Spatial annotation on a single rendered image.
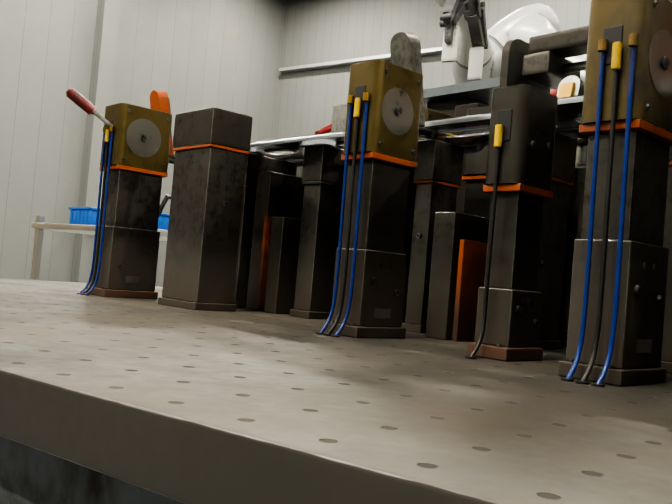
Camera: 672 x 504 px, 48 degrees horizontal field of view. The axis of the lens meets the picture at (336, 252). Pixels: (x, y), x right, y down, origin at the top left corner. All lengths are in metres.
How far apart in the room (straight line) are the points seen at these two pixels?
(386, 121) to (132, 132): 0.64
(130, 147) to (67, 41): 11.38
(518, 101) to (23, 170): 11.52
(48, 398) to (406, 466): 0.23
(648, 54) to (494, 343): 0.32
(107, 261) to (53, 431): 1.01
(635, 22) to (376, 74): 0.35
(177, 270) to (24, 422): 0.83
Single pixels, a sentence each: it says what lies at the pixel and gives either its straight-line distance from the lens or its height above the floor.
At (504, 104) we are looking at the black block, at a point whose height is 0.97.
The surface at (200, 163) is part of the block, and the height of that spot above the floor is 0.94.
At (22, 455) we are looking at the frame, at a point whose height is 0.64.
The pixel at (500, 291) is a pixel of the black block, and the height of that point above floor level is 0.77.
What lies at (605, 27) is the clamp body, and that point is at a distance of 0.74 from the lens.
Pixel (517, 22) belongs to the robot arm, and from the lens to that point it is 2.16.
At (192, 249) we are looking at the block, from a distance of 1.24.
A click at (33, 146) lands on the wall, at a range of 12.28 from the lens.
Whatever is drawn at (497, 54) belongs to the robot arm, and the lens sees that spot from 2.11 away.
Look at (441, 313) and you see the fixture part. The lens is 1.02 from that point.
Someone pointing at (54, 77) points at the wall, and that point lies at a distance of 12.59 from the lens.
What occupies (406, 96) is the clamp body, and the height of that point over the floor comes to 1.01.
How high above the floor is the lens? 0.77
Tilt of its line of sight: 2 degrees up
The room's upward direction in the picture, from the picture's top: 5 degrees clockwise
